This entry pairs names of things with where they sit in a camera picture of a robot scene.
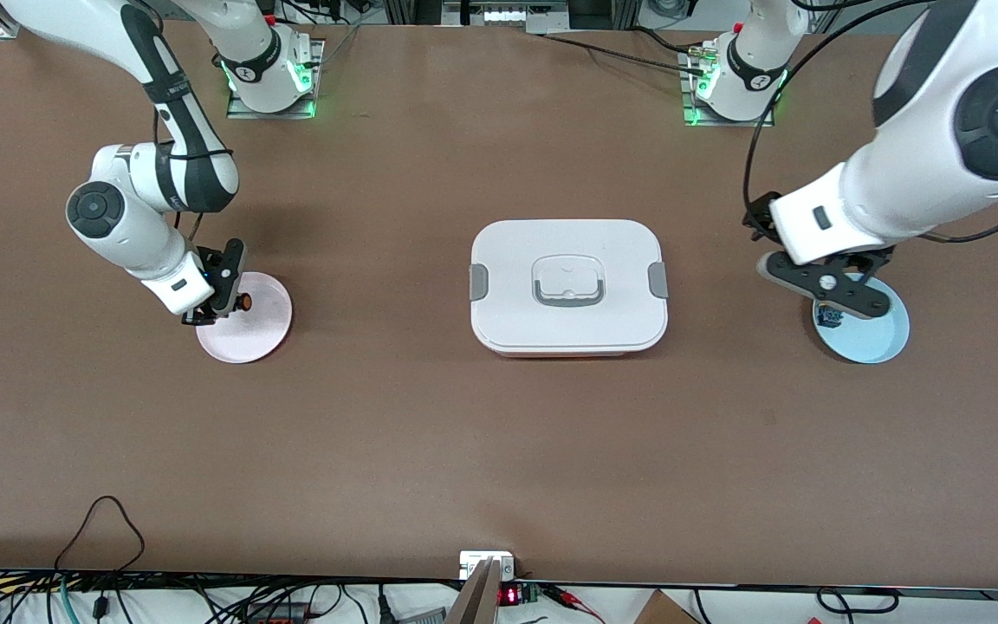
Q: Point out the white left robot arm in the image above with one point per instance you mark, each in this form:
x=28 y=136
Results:
x=923 y=173

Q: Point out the brown cardboard piece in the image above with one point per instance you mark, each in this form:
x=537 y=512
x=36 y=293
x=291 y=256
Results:
x=659 y=611

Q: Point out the light blue round plate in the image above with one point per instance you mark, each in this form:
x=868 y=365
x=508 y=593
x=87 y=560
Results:
x=871 y=338

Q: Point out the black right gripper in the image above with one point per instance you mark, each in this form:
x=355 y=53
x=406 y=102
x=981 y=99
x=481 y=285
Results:
x=227 y=279

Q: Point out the orange push-button switch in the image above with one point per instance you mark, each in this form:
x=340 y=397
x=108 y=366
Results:
x=245 y=302

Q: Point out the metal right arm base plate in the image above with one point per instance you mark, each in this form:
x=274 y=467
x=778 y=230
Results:
x=243 y=113

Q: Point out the aluminium frame with white connector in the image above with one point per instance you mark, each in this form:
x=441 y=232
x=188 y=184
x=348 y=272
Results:
x=503 y=16

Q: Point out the grey metal bar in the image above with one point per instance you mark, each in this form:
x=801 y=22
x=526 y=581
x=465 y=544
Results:
x=475 y=602

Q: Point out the small white box device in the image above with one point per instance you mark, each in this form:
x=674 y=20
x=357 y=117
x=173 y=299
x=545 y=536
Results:
x=473 y=563

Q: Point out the red digit display module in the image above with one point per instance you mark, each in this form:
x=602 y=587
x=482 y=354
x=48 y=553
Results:
x=509 y=595

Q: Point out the green push-button switch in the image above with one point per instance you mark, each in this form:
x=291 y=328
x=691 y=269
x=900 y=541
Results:
x=828 y=317

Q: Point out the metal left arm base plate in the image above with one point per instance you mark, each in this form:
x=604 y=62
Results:
x=759 y=122

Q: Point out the pink round plate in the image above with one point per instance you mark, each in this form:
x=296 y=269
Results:
x=256 y=334

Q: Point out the white lunch box grey clips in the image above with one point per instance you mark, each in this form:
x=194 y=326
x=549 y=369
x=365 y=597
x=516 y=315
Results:
x=568 y=321

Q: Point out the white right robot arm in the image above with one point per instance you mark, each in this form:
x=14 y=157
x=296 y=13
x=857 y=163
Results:
x=118 y=208

